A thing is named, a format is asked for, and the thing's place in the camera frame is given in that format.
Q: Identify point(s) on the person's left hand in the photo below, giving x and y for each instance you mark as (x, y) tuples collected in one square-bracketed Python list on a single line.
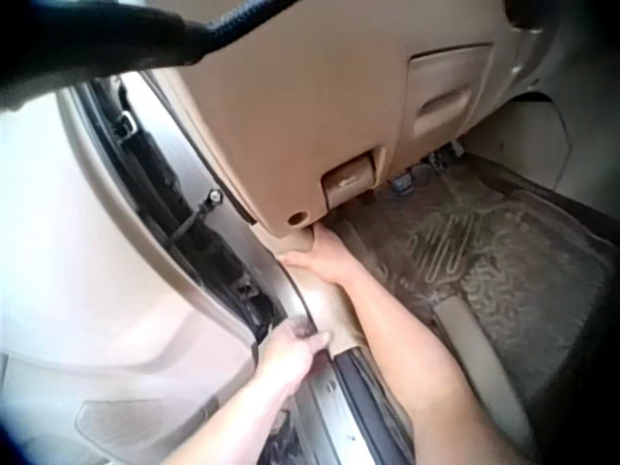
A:
[(286, 353)]

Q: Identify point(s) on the person's right hand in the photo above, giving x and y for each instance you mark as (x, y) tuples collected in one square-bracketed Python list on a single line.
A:
[(334, 264)]

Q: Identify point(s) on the beige kick panel trim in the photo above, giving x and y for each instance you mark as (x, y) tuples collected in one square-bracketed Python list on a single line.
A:
[(324, 310)]

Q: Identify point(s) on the beige hood release lever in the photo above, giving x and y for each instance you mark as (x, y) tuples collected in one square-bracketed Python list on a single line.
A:
[(349, 181)]

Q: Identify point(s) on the car pedals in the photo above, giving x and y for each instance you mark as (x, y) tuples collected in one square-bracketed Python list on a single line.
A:
[(426, 169)]

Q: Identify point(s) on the silver door bolt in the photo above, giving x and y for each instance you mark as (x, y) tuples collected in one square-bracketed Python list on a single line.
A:
[(214, 196)]

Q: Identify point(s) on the patterned rubber floor mat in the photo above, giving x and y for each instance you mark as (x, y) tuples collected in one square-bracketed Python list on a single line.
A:
[(494, 261)]

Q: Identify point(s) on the door speaker grille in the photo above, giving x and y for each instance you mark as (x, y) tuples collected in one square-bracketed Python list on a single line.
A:
[(135, 431)]

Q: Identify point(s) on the beige lower dashboard panel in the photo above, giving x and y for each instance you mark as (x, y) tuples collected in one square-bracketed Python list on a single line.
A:
[(300, 97)]

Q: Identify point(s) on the beige seat side trim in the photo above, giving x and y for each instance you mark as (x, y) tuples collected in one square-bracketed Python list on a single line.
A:
[(484, 368)]

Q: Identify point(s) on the beige dashboard compartment cover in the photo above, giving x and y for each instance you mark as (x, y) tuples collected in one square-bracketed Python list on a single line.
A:
[(445, 92)]

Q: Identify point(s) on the beige car door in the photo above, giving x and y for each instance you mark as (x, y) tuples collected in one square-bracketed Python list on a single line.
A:
[(72, 252)]

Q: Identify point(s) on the black steering wheel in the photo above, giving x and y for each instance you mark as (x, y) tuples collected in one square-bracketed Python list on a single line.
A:
[(97, 39)]

